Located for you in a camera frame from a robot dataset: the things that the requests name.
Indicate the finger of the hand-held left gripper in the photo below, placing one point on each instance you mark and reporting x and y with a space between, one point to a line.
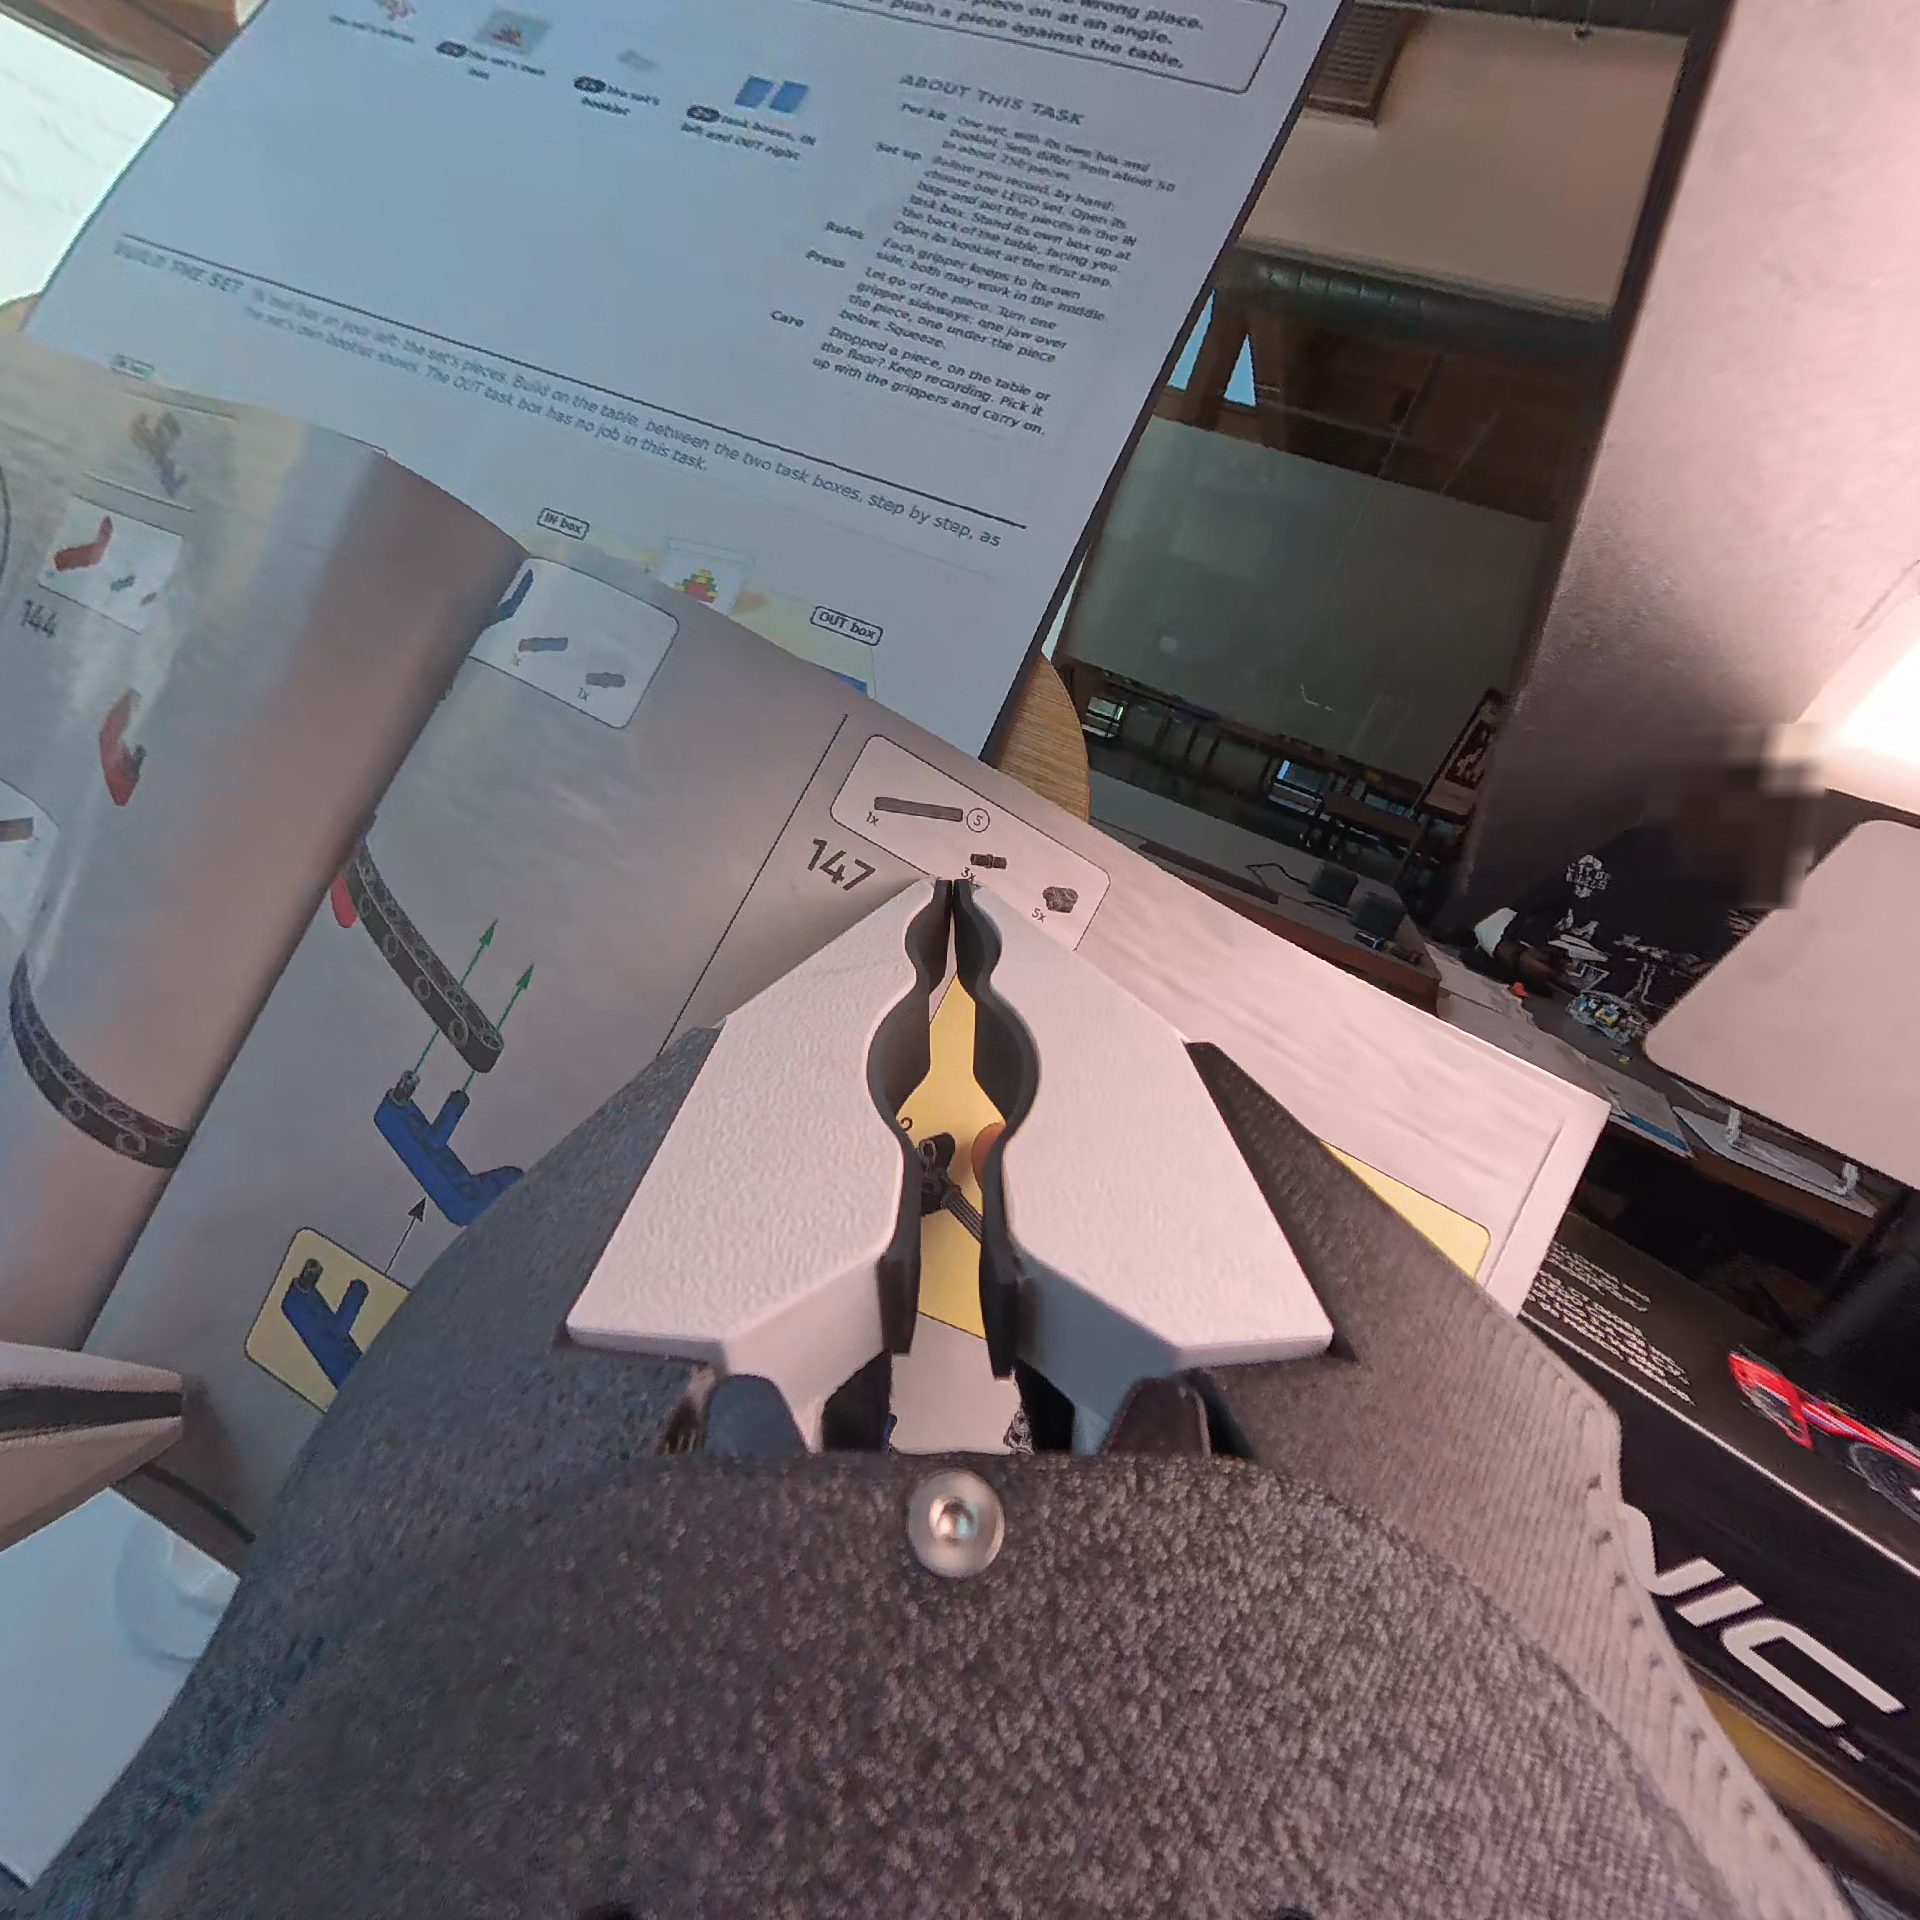
60 1471
75 1369

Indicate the frosted glass partition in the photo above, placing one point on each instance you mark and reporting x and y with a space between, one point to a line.
1320 569

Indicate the white book stand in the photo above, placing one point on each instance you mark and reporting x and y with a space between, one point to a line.
1034 733

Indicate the person's right hand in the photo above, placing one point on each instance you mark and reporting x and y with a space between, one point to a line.
984 1156

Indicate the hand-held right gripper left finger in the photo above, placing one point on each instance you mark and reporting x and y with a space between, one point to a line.
733 1185

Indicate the instruction booklet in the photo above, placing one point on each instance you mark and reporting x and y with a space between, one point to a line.
298 750

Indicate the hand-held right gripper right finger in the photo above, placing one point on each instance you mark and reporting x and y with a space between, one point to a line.
1169 1200

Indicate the printed task sheet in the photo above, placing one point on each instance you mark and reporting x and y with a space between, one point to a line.
599 225

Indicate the toy set box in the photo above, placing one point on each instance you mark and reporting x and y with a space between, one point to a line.
1650 1423

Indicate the white light panel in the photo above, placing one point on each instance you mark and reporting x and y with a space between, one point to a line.
1800 975

